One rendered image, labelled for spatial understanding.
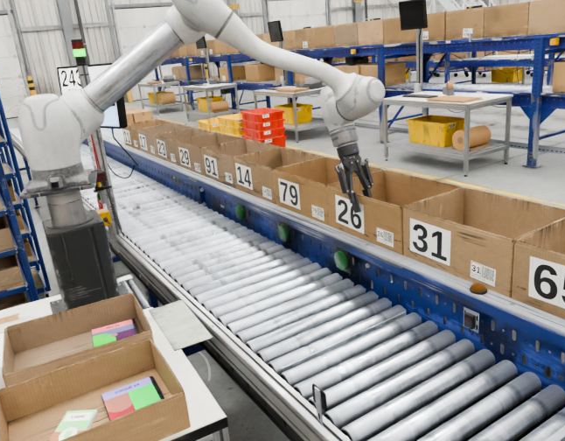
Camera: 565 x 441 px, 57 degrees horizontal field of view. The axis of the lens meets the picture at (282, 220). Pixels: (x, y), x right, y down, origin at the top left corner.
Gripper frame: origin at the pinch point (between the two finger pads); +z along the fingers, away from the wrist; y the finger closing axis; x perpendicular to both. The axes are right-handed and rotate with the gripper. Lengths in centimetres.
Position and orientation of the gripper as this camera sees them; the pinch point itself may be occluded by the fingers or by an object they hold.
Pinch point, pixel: (361, 201)
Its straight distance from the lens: 182.6
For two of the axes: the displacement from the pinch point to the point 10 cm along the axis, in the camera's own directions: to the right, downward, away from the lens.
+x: 4.7, -1.0, -8.8
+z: 2.7, 9.6, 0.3
